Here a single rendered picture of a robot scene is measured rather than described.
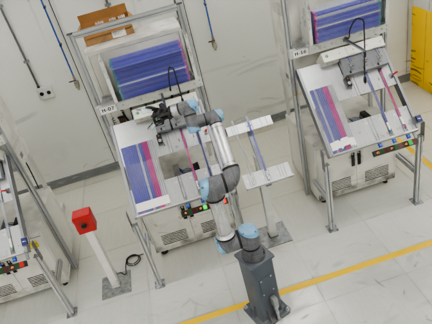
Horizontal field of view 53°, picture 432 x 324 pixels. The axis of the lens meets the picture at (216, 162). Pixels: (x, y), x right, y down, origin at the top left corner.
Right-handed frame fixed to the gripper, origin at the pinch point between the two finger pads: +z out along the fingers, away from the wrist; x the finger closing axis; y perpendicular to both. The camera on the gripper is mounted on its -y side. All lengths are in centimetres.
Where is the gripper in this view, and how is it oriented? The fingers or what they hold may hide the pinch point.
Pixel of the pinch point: (141, 119)
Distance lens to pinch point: 263.4
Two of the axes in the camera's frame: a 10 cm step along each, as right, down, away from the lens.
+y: -0.1, 6.5, -7.6
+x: 3.5, 7.2, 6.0
